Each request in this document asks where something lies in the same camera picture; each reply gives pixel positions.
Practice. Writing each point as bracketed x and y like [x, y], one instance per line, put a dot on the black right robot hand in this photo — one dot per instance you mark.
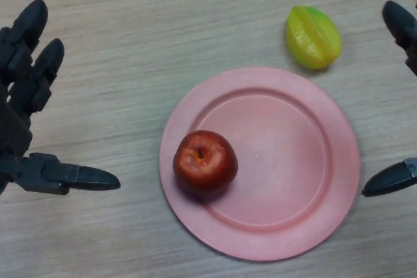
[400, 21]

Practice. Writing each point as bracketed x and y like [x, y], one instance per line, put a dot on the red apple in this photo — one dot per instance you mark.
[205, 164]

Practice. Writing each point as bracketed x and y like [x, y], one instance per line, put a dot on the pink round plate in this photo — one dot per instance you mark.
[286, 167]

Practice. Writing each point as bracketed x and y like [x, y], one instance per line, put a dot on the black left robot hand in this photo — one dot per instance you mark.
[19, 95]

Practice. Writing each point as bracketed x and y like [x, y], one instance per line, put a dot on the yellow green starfruit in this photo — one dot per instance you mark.
[312, 37]

